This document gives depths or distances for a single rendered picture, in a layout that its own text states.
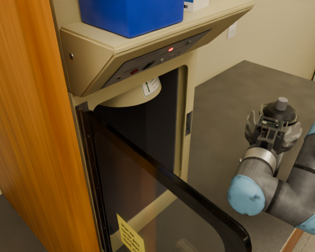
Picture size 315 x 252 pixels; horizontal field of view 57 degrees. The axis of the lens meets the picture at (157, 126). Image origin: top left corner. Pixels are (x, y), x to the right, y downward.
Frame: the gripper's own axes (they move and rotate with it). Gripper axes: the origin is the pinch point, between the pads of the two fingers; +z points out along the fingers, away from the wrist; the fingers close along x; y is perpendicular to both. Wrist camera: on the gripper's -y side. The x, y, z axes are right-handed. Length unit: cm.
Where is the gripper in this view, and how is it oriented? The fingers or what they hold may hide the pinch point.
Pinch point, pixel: (274, 123)
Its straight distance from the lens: 91.4
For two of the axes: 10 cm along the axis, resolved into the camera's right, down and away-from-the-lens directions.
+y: 0.0, -8.2, -5.8
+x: -8.8, -2.8, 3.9
